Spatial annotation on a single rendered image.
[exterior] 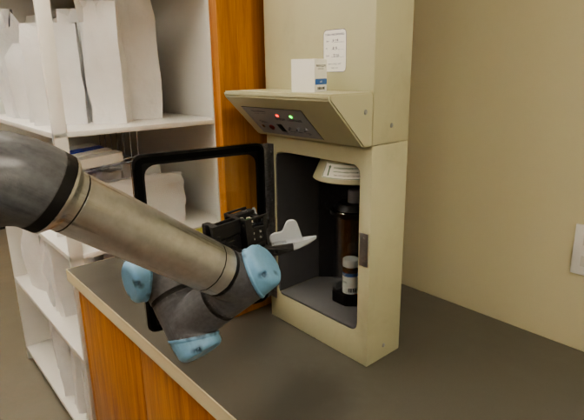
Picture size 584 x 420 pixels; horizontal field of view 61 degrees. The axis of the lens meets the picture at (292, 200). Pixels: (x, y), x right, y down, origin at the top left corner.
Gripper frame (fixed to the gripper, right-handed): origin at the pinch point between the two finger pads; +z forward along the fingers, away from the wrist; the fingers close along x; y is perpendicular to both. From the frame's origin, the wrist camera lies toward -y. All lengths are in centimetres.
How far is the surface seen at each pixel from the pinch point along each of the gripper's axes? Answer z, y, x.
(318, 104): -0.6, 26.4, -10.6
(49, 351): -17, -113, 196
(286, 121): 3.0, 22.2, 2.7
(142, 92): 29, 22, 124
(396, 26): 17.0, 38.5, -14.2
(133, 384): -23, -51, 47
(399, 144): 17.5, 16.3, -14.1
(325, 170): 11.0, 10.6, 0.5
